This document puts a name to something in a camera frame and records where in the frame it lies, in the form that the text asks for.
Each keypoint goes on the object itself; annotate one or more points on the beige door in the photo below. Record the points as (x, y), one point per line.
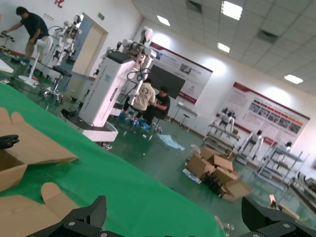
(93, 49)

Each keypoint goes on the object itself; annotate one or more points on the black wall screen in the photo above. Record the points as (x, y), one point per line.
(170, 82)

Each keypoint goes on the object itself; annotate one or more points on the seated person beige shirt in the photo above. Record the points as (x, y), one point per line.
(144, 96)

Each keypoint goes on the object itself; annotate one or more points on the black wheeled stool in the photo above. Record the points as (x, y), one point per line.
(61, 71)

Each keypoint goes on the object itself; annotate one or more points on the dark ceiling vent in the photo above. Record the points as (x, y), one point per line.
(266, 37)
(196, 5)

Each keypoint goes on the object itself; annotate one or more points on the small grey metal rack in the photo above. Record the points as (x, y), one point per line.
(219, 138)

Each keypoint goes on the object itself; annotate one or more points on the green table cloth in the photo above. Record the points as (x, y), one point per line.
(123, 192)

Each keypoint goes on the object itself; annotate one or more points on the small black round stool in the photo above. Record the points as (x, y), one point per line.
(185, 116)

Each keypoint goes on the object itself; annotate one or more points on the ceiling light panel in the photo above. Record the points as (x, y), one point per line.
(163, 20)
(223, 47)
(293, 79)
(232, 10)

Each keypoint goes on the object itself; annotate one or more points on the standing person black shirt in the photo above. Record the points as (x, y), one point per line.
(35, 24)

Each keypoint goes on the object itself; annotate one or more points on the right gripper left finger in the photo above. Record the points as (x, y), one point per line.
(81, 222)

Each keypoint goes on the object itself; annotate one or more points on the white humanoid robot on stand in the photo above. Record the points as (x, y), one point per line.
(69, 32)

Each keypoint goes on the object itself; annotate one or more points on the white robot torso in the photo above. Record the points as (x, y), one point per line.
(253, 143)
(288, 146)
(225, 119)

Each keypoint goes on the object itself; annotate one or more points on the green exit sign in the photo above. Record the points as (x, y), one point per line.
(101, 16)

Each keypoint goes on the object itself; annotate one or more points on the white robot with tall pedestal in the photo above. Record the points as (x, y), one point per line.
(108, 86)

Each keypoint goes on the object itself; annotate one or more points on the cardboard scrap on floor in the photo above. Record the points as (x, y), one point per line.
(286, 209)

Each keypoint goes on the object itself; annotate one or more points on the empty open cardboard box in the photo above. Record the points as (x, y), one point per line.
(37, 148)

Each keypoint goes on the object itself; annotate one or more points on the blue cloth on floor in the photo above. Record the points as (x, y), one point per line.
(172, 143)

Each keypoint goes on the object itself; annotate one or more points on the large grey metal rack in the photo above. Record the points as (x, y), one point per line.
(279, 168)

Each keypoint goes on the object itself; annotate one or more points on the white side table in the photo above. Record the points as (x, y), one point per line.
(187, 107)

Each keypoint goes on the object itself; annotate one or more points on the wide red white photo poster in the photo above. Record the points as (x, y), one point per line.
(271, 111)

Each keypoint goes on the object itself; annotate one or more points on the seated person black shirt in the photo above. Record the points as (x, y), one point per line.
(163, 101)

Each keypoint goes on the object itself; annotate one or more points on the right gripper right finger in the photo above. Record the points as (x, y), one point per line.
(271, 222)

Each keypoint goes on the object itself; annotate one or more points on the open cardboard box on floor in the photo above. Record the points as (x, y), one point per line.
(219, 159)

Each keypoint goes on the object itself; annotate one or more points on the red white poster behind screen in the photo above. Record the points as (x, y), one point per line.
(195, 70)

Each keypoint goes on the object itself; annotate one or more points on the white flat board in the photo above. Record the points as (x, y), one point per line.
(6, 66)

